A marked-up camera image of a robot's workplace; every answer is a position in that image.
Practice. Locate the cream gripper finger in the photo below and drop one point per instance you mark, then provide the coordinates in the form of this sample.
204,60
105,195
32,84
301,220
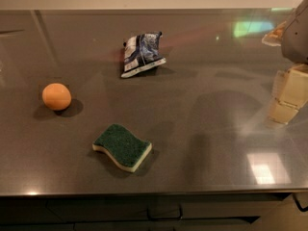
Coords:
289,93
275,36

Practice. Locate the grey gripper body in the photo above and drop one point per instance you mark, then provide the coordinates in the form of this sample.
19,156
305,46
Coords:
295,36

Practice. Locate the blue chip bag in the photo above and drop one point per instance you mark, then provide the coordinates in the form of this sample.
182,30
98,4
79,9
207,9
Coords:
141,53

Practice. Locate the green and yellow sponge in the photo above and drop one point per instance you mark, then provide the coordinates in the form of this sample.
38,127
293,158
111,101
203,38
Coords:
122,147

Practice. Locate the orange ball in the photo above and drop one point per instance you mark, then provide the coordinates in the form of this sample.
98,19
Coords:
56,97

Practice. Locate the dark drawer handle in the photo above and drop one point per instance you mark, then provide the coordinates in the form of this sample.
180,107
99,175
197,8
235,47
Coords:
164,213

